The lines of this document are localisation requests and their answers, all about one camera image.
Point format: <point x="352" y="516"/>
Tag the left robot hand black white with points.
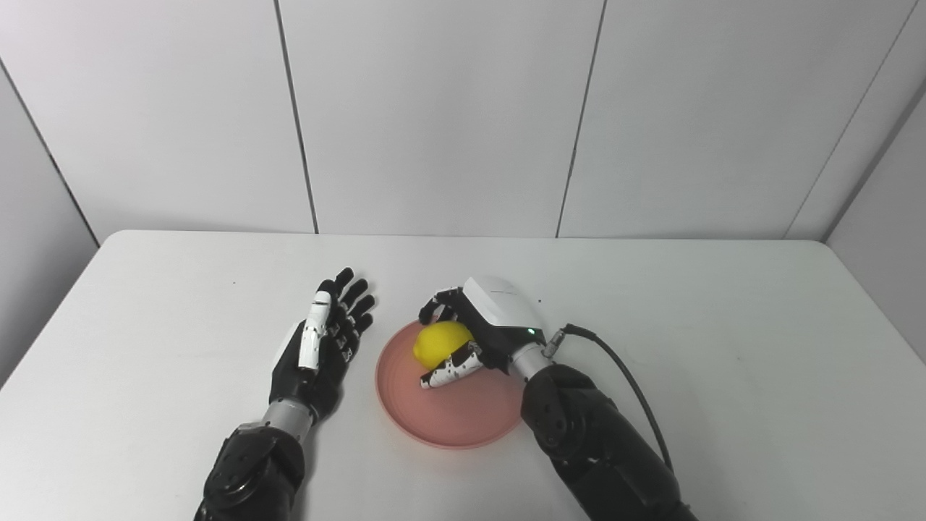
<point x="318" y="354"/>

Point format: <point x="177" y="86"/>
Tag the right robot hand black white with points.
<point x="492" y="325"/>

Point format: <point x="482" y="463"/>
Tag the yellow lemon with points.
<point x="440" y="343"/>

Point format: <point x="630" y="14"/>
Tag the pink round plate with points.
<point x="448" y="412"/>

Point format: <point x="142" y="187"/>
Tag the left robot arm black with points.
<point x="257" y="467"/>

